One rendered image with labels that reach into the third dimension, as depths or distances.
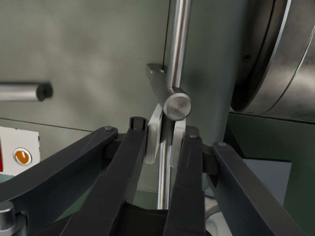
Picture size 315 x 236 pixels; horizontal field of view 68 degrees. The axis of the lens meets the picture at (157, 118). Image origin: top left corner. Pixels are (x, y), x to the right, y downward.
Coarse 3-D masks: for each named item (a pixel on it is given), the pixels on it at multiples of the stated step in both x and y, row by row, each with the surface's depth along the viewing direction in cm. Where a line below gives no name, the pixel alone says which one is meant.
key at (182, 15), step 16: (176, 0) 16; (192, 0) 16; (176, 16) 16; (176, 32) 16; (176, 48) 17; (176, 64) 17; (176, 80) 18; (160, 144) 20; (160, 160) 20; (160, 176) 21; (160, 192) 21; (160, 208) 21
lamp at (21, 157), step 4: (16, 152) 33; (20, 152) 33; (24, 152) 33; (16, 156) 33; (20, 156) 33; (24, 156) 33; (28, 156) 33; (20, 160) 33; (24, 160) 33; (28, 160) 33
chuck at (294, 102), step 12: (312, 36) 26; (312, 48) 27; (312, 60) 27; (300, 72) 29; (312, 72) 28; (300, 84) 30; (312, 84) 29; (288, 96) 32; (300, 96) 31; (312, 96) 31; (276, 108) 35; (288, 108) 34; (300, 108) 34; (312, 108) 33; (300, 120) 40; (312, 120) 38
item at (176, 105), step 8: (152, 64) 27; (152, 72) 24; (160, 72) 24; (152, 80) 21; (160, 80) 20; (152, 88) 21; (160, 88) 19; (168, 88) 18; (176, 88) 18; (160, 96) 18; (168, 96) 17; (176, 96) 16; (184, 96) 17; (160, 104) 18; (168, 104) 17; (176, 104) 17; (184, 104) 17; (192, 104) 17; (168, 112) 17; (176, 112) 17; (184, 112) 17; (176, 120) 18
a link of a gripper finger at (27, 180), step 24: (72, 144) 12; (96, 144) 13; (48, 168) 10; (72, 168) 11; (96, 168) 13; (0, 192) 8; (24, 192) 8; (48, 192) 10; (72, 192) 11; (48, 216) 10
